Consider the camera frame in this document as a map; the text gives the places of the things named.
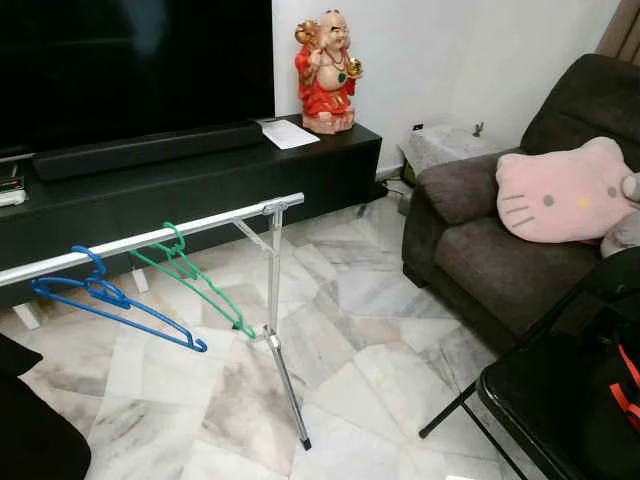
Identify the pink cat face pillow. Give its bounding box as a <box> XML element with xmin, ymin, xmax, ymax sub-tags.
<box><xmin>496</xmin><ymin>137</ymin><xmax>639</xmax><ymax>244</ymax></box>

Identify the red laughing Buddha statue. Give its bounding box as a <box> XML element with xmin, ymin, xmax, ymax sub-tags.
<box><xmin>294</xmin><ymin>10</ymin><xmax>363</xmax><ymax>135</ymax></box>

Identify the black folding chair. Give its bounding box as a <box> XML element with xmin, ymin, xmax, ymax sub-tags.
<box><xmin>418</xmin><ymin>250</ymin><xmax>640</xmax><ymax>480</ymax></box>

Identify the green clothes hanger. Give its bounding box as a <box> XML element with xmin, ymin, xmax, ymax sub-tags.
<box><xmin>130</xmin><ymin>222</ymin><xmax>258</xmax><ymax>339</ymax></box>

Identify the black cloth with red stripes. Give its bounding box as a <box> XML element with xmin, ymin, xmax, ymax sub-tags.
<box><xmin>590</xmin><ymin>310</ymin><xmax>640</xmax><ymax>433</ymax></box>

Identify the dark brown sofa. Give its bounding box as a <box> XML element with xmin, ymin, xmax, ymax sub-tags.
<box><xmin>402</xmin><ymin>53</ymin><xmax>640</xmax><ymax>351</ymax></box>

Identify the silver metal clothes rack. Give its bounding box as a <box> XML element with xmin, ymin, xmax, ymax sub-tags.
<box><xmin>0</xmin><ymin>193</ymin><xmax>313</xmax><ymax>451</ymax></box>

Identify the white paper sheet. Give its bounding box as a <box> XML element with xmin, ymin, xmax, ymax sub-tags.
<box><xmin>258</xmin><ymin>118</ymin><xmax>321</xmax><ymax>151</ymax></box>

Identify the long black TV console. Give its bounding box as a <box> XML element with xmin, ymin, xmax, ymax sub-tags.
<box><xmin>0</xmin><ymin>120</ymin><xmax>383</xmax><ymax>311</ymax></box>

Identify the long black soundbar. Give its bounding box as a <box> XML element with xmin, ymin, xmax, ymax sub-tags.
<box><xmin>33</xmin><ymin>120</ymin><xmax>266</xmax><ymax>182</ymax></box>

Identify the blue clothes hanger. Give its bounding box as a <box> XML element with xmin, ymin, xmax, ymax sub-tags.
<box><xmin>30</xmin><ymin>245</ymin><xmax>208</xmax><ymax>353</ymax></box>

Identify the brown curtain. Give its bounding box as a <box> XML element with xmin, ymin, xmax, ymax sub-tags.
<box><xmin>600</xmin><ymin>0</ymin><xmax>640</xmax><ymax>63</ymax></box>

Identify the large black television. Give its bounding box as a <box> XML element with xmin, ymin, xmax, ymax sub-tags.
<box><xmin>0</xmin><ymin>0</ymin><xmax>276</xmax><ymax>156</ymax></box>

